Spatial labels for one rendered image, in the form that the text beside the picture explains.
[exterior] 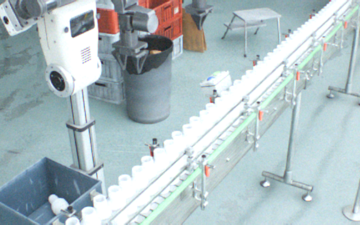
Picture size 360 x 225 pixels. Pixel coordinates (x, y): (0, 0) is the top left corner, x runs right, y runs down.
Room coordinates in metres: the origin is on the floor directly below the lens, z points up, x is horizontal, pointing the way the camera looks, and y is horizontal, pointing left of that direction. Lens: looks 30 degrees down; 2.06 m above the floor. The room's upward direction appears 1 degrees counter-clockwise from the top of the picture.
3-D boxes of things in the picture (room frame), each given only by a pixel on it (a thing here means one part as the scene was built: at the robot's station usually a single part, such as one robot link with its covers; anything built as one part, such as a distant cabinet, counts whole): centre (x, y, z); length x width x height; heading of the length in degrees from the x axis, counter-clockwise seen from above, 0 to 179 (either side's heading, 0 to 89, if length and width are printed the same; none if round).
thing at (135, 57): (1.45, 0.14, 1.44); 0.07 x 0.07 x 0.09; 57
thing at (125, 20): (1.46, 0.15, 1.57); 0.07 x 0.06 x 0.07; 58
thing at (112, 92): (4.12, 0.56, 0.11); 0.61 x 0.41 x 0.22; 152
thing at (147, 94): (3.60, 0.26, 0.32); 0.45 x 0.45 x 0.64
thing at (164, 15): (4.77, 0.26, 0.55); 0.61 x 0.41 x 0.22; 150
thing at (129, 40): (1.46, 0.16, 1.51); 0.10 x 0.07 x 0.07; 57
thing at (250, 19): (5.14, -0.83, 0.21); 0.61 x 0.47 x 0.41; 20
